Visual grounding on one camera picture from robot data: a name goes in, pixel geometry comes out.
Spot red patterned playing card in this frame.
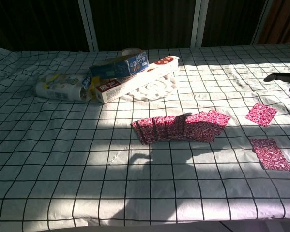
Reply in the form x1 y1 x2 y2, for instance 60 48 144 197
250 138 290 171
245 103 278 127

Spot red patterned card spread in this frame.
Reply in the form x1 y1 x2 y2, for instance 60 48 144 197
131 109 232 145

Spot brown curtain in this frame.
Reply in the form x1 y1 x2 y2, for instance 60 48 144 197
258 0 290 44

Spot white lace doily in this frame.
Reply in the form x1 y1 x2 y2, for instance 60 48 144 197
122 72 178 100

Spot long white toothpaste box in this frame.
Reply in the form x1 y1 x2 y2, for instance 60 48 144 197
95 55 181 104

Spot clear tape roll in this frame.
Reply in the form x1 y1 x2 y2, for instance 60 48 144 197
122 47 142 58

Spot blue cardboard box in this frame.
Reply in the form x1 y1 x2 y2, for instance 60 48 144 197
89 52 150 79

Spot yellow blue plastic packet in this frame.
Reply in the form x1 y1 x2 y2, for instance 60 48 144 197
83 76 99 100

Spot white plastic bottle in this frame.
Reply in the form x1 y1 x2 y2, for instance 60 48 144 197
35 73 91 102

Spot white black-checked tablecloth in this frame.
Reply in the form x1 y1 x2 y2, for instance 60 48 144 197
0 43 290 232

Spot white window frame post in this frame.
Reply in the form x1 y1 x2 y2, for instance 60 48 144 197
251 0 274 45
78 0 99 52
190 0 210 48

